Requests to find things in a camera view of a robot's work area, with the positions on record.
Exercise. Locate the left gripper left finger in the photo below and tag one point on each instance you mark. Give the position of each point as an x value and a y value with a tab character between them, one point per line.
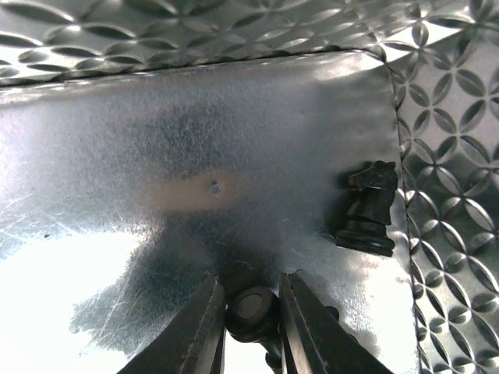
193	342

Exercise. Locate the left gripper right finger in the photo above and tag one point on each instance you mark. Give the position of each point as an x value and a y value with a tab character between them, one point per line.
312	339

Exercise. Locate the black chess piece gripped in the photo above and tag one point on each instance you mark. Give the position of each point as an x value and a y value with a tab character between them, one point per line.
253	317

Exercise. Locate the pink tin with black pieces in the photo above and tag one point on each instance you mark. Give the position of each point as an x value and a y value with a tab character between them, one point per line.
148	145

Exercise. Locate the black knight in tin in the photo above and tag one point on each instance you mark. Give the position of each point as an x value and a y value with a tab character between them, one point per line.
368	217

